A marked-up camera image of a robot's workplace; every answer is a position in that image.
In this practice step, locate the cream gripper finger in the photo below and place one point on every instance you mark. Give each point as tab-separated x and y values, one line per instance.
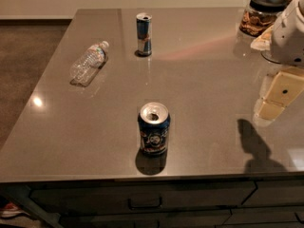
279	91

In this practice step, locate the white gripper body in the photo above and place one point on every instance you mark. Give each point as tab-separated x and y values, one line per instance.
289	40

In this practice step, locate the blue pepsi can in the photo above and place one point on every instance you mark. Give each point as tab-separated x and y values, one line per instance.
154	124

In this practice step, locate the red bull can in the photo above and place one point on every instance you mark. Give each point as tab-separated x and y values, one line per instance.
144	30

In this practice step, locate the clear drinking glass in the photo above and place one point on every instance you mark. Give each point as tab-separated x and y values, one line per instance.
268	56

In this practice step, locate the glass jar with black lid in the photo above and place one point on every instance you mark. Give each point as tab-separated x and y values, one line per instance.
259	15

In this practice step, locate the dark right cabinet drawer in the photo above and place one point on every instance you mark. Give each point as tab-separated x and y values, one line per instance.
277	193

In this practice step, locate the clear plastic water bottle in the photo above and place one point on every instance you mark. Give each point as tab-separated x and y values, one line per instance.
85	68

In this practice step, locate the red white shoe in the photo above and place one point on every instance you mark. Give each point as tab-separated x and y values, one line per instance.
10	211

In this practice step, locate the dark cabinet drawer with handle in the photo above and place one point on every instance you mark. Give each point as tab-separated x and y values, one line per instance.
140	198

